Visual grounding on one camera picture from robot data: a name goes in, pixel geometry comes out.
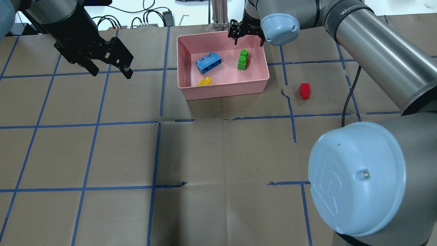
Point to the aluminium frame post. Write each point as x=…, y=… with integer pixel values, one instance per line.
x=220, y=13

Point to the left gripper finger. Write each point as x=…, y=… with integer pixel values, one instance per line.
x=90, y=66
x=126, y=71

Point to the yellow toy block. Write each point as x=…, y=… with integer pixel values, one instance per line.
x=205, y=81

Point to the red toy block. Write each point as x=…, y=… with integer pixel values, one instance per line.
x=305, y=91

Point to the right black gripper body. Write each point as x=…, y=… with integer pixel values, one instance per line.
x=252, y=29

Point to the brown paper table mat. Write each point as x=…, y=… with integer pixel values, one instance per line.
x=106, y=161

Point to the black power brick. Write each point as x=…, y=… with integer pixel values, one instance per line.
x=168, y=18

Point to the blue toy block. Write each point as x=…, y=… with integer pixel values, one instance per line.
x=209, y=62

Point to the pink plastic box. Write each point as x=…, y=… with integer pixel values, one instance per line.
x=226, y=79

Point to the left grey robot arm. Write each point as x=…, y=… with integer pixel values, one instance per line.
x=41, y=12

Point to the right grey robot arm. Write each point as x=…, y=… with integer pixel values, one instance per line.
x=372, y=182

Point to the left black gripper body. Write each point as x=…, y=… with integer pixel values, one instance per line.
x=72, y=33

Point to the green toy block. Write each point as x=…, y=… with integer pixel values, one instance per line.
x=243, y=60

